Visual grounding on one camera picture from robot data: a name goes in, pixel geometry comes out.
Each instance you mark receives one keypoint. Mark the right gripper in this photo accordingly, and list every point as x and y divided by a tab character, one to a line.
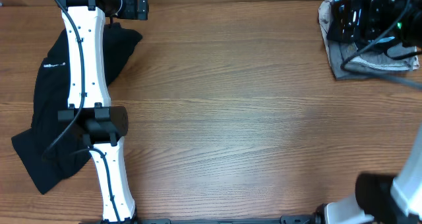
372	8

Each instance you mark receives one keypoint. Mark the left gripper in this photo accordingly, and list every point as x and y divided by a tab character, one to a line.
131	12

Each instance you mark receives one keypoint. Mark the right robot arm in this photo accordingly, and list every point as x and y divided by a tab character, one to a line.
375	39

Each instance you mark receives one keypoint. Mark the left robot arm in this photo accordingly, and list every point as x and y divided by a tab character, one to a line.
90	115

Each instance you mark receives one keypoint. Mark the beige patterned garment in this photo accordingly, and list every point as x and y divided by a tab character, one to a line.
337	51

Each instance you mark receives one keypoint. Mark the grey folded garment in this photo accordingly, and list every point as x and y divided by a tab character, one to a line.
391	47

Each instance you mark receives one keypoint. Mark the black t-shirt on left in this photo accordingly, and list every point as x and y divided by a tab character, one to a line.
50	96

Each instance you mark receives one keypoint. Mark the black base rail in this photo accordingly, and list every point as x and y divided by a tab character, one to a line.
285	219

